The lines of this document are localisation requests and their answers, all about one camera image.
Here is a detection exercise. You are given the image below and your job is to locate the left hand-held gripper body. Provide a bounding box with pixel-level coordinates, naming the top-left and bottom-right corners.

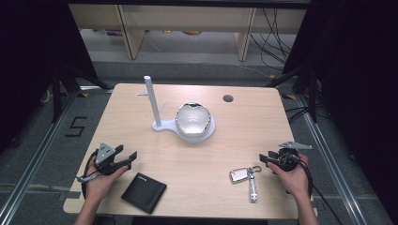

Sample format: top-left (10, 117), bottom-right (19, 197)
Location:
top-left (94, 142), bottom-right (130, 176)

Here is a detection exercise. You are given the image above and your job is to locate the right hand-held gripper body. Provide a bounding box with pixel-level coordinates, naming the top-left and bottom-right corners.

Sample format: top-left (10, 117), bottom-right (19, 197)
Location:
top-left (268, 141), bottom-right (314, 173)

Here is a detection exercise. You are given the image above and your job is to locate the keychain with silver tag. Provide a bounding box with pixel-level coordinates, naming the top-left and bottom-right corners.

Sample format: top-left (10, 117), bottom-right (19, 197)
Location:
top-left (228, 165), bottom-right (263, 204)

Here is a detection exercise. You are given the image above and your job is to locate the black leather wallet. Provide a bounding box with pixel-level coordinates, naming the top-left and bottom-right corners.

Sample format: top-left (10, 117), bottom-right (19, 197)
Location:
top-left (120, 172), bottom-right (168, 216)

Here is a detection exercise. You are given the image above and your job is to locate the white key stand with tray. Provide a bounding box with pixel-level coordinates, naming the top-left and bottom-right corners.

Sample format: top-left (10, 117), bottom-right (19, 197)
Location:
top-left (136, 75), bottom-right (217, 144)

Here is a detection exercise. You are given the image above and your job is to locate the person's right hand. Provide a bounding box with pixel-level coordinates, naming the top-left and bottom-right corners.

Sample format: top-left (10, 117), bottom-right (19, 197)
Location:
top-left (267, 153), bottom-right (312, 199)

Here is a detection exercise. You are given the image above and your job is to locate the person's left hand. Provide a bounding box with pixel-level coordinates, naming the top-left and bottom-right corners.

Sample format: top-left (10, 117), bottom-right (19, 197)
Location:
top-left (84, 157), bottom-right (130, 204)

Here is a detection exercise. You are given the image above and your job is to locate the black metal stand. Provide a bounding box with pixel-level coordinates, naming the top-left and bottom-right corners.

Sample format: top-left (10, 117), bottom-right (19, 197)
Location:
top-left (50, 60), bottom-right (111, 124)
top-left (265, 64), bottom-right (322, 124)

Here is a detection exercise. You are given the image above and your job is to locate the dark curtain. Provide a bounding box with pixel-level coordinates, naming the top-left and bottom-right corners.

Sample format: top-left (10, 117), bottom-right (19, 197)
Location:
top-left (282, 0), bottom-right (398, 218)
top-left (0, 0), bottom-right (99, 156)

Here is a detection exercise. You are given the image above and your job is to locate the light wooden desk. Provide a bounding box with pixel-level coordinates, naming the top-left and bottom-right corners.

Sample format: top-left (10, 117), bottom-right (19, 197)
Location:
top-left (69, 3), bottom-right (308, 63)

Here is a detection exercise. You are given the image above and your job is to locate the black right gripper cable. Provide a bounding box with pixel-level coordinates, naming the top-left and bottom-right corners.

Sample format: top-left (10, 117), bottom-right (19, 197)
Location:
top-left (281, 152), bottom-right (345, 225)

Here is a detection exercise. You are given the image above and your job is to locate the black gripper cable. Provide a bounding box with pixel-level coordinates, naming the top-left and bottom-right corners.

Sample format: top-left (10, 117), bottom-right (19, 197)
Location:
top-left (76, 149), bottom-right (100, 201)
top-left (281, 152), bottom-right (345, 225)

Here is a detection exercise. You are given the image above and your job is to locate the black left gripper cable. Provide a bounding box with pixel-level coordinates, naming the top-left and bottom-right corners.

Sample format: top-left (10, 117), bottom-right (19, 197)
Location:
top-left (76, 149), bottom-right (100, 201)

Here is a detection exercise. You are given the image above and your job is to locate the aluminium floor rail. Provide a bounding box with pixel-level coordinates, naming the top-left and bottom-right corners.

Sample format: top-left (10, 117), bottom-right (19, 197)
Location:
top-left (0, 91), bottom-right (79, 225)
top-left (295, 94), bottom-right (372, 225)

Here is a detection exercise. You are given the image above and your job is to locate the bundle of black floor cables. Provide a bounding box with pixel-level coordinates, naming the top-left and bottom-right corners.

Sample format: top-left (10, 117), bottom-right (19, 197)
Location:
top-left (249, 7), bottom-right (298, 71)

